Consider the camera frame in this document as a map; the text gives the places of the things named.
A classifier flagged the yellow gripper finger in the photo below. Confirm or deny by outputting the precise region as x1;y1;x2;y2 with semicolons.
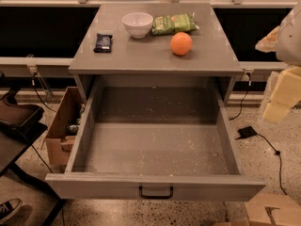
262;66;301;123
255;26;279;53

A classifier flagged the orange fruit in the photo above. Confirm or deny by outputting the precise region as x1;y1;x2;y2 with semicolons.
170;32;192;56

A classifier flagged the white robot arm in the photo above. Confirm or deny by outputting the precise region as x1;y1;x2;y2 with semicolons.
255;3;301;124

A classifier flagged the grey open top drawer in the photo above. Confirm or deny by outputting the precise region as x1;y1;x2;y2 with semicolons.
46;75;265;202

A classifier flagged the black power adapter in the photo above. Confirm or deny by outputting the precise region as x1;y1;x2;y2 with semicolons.
238;126;257;139

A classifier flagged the grey cabinet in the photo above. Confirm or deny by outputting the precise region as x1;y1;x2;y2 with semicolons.
69;2;242;100

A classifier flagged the green chip bag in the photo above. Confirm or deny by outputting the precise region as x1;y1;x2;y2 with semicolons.
151;13;199;36

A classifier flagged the cardboard box bottom right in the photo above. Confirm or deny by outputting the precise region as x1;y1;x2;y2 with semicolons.
213;191;301;226

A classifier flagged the white ceramic bowl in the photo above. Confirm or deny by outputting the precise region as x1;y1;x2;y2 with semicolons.
122;12;153;39

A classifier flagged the dark blue snack bar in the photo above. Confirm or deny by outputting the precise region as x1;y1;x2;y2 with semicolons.
93;33;113;53

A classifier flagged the can in cardboard box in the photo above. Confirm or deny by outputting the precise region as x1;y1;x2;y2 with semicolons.
66;124;79;135

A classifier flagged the open cardboard box left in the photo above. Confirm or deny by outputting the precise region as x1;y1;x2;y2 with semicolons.
46;87;84;166

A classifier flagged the brown chair seat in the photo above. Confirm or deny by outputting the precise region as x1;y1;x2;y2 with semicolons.
0;95;44;134

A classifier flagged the black desk left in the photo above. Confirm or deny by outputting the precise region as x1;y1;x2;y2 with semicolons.
0;121;67;226

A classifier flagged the black sneaker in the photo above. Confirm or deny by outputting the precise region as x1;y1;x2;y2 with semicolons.
0;198;23;223

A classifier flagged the black adapter cable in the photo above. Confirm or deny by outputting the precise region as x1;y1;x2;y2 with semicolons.
256;133;288;196

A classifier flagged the black drawer handle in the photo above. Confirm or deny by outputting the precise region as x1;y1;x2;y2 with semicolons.
138;186;174;200

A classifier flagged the black wall cable left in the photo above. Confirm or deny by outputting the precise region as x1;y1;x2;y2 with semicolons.
31;73;58;113

